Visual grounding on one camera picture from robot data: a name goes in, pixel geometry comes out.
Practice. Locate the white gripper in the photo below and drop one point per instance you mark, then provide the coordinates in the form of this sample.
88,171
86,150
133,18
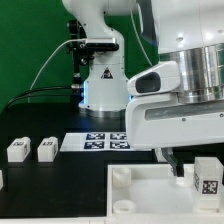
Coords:
158,121

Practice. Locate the white block left edge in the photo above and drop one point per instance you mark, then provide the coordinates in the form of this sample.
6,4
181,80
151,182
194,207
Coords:
1,180

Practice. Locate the white tag sheet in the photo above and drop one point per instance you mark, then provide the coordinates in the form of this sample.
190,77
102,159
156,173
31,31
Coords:
95,141

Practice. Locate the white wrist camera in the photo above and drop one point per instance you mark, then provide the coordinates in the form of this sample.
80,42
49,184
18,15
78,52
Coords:
161,78

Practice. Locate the white square table top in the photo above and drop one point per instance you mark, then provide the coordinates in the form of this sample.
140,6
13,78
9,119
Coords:
151,194

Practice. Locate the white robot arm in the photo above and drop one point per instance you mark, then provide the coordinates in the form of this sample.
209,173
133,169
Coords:
179,101

